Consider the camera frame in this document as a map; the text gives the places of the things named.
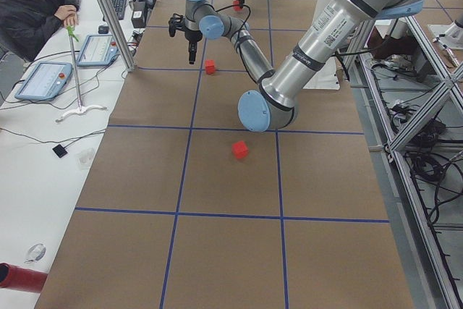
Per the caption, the red cube block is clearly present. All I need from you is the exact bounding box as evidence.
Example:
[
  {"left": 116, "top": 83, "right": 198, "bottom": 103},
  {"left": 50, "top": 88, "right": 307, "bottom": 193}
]
[
  {"left": 233, "top": 0, "right": 242, "bottom": 12},
  {"left": 231, "top": 140, "right": 249, "bottom": 159}
]

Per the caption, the red cube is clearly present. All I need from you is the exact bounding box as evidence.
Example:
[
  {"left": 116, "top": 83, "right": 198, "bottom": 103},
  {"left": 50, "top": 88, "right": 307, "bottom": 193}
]
[{"left": 204, "top": 59, "right": 216, "bottom": 75}]

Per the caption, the black box with label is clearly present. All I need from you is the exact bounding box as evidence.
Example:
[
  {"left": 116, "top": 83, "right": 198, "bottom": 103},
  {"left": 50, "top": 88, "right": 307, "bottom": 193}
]
[{"left": 131, "top": 1, "right": 147, "bottom": 29}]

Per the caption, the black keyboard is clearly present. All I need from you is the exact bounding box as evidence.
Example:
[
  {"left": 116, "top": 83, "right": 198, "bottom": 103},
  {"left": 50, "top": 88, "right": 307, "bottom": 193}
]
[{"left": 110, "top": 0, "right": 128, "bottom": 20}]

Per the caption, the black computer mouse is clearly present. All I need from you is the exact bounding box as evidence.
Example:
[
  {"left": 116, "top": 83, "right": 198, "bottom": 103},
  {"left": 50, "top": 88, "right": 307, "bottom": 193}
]
[{"left": 98, "top": 25, "right": 109, "bottom": 34}]

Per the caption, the blue teach pendant far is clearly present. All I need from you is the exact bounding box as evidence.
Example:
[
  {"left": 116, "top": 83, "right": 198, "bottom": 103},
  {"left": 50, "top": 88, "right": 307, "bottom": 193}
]
[{"left": 77, "top": 34, "right": 119, "bottom": 67}]

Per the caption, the blue teach pendant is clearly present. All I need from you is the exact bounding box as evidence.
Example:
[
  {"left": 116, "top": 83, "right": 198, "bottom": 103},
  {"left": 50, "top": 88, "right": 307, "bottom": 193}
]
[
  {"left": 14, "top": 62, "right": 73, "bottom": 101},
  {"left": 77, "top": 34, "right": 119, "bottom": 67}
]

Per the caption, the grabber stick tool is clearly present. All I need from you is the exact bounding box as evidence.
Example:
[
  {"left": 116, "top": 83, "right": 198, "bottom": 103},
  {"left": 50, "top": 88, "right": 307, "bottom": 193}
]
[{"left": 55, "top": 25, "right": 107, "bottom": 123}]

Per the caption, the blue teach pendant near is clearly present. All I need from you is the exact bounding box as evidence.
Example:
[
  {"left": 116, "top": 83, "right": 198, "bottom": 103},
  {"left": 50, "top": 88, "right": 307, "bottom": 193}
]
[{"left": 14, "top": 62, "right": 73, "bottom": 101}]

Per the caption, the clear plastic cup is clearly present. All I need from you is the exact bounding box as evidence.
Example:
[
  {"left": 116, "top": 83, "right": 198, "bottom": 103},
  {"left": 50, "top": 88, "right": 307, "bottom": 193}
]
[{"left": 76, "top": 148, "right": 95, "bottom": 170}]

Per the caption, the brown paper table mat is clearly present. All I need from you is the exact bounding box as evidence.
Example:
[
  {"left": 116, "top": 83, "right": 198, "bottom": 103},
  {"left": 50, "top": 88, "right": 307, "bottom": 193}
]
[{"left": 37, "top": 0, "right": 414, "bottom": 308}]

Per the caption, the person in black jacket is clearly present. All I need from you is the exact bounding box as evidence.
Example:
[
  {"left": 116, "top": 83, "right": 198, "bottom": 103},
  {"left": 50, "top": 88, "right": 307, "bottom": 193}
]
[{"left": 1, "top": 0, "right": 80, "bottom": 62}]

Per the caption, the small black square pad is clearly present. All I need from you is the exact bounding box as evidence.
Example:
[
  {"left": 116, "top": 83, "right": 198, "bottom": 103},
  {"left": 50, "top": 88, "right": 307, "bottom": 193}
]
[{"left": 52, "top": 144, "right": 68, "bottom": 158}]

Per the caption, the red cylinder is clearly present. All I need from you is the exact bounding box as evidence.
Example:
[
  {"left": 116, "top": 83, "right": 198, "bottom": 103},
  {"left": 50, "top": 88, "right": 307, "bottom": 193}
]
[{"left": 1, "top": 263, "right": 48, "bottom": 293}]

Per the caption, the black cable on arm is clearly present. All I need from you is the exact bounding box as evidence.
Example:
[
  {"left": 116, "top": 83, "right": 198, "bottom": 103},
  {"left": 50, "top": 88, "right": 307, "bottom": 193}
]
[{"left": 213, "top": 3, "right": 366, "bottom": 71}]

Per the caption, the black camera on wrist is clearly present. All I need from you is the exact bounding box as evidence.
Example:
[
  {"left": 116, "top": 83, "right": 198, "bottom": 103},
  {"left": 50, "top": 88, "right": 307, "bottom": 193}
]
[{"left": 169, "top": 13, "right": 185, "bottom": 38}]

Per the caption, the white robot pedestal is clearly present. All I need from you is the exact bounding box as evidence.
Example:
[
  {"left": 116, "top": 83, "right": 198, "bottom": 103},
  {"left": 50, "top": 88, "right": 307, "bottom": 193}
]
[{"left": 304, "top": 0, "right": 339, "bottom": 90}]

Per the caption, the aluminium frame post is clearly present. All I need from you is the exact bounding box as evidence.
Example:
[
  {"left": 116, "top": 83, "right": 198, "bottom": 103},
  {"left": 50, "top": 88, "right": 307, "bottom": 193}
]
[{"left": 97, "top": 0, "right": 135, "bottom": 72}]

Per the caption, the aluminium truss frame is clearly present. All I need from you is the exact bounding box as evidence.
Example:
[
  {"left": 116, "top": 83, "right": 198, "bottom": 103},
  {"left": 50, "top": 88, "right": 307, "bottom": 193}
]
[{"left": 339, "top": 9, "right": 462, "bottom": 308}]

